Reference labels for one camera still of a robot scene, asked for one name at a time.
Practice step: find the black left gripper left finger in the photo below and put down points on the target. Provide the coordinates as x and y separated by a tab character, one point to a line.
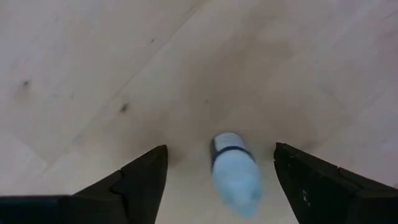
136	193

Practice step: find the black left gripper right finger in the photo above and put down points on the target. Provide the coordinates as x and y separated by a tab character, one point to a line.
326	199

